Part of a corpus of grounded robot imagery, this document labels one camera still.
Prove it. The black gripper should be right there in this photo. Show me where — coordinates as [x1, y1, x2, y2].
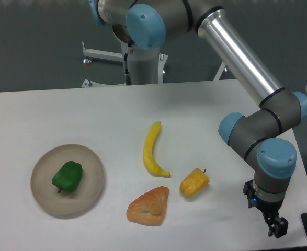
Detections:
[243, 180, 289, 238]

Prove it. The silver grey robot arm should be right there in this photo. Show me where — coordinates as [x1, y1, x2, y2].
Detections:
[88, 1, 307, 238]

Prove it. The yellow bell pepper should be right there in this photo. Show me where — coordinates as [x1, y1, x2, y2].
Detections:
[179, 168, 210, 198]

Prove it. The green bell pepper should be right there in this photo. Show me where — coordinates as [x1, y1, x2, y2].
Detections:
[52, 161, 83, 193]

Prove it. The beige round plate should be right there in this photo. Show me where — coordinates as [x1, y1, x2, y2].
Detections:
[30, 144, 105, 219]

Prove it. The orange triangular pastry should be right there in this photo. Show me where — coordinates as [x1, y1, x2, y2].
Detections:
[126, 186, 169, 226]

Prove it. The yellow banana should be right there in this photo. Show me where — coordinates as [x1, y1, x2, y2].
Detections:
[143, 121, 171, 178]

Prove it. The black cable on stand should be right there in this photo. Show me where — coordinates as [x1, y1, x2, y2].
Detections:
[124, 39, 135, 86]

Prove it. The white robot stand frame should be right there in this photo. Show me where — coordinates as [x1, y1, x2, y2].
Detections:
[81, 41, 230, 88]

